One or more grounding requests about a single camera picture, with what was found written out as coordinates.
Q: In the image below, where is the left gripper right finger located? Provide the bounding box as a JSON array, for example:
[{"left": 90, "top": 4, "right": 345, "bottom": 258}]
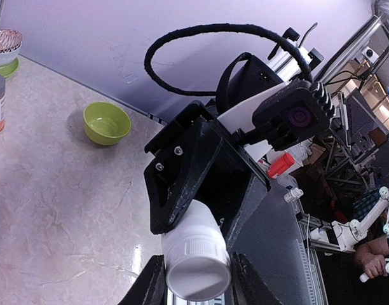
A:
[{"left": 230, "top": 252, "right": 282, "bottom": 305}]

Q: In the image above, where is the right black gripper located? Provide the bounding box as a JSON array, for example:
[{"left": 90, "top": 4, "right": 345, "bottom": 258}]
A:
[{"left": 144, "top": 101, "right": 306, "bottom": 304}]

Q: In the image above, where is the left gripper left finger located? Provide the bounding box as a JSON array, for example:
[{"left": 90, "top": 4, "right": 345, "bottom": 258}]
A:
[{"left": 118, "top": 255, "right": 167, "bottom": 305}]

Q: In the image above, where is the small white pill bottle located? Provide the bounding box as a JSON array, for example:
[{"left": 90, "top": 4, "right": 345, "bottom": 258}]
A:
[{"left": 161, "top": 200, "right": 231, "bottom": 302}]

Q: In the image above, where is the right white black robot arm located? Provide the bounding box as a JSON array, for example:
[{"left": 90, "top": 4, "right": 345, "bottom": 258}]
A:
[{"left": 132, "top": 24, "right": 332, "bottom": 304}]

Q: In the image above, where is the operator hand outside cell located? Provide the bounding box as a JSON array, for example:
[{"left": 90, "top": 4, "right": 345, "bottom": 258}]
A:
[{"left": 363, "top": 254, "right": 388, "bottom": 279}]

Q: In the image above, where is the red white object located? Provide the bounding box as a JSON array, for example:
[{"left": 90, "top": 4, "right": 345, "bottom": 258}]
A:
[{"left": 268, "top": 152, "right": 295, "bottom": 179}]

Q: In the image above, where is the lime green bowl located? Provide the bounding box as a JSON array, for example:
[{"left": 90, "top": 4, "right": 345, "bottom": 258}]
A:
[{"left": 83, "top": 102, "right": 132, "bottom": 146}]

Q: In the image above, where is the green saucer plate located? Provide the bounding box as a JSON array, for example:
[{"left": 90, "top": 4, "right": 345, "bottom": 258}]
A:
[{"left": 0, "top": 58, "right": 20, "bottom": 78}]

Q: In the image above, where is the red patterned white bowl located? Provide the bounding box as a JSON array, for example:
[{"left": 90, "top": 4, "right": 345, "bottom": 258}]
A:
[{"left": 0, "top": 29, "right": 23, "bottom": 69}]

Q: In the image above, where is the front aluminium rail base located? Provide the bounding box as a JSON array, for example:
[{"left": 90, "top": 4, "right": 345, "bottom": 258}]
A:
[{"left": 294, "top": 200, "right": 328, "bottom": 305}]

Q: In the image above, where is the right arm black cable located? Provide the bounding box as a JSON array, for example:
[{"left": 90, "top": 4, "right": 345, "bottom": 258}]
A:
[{"left": 144, "top": 22, "right": 315, "bottom": 97}]

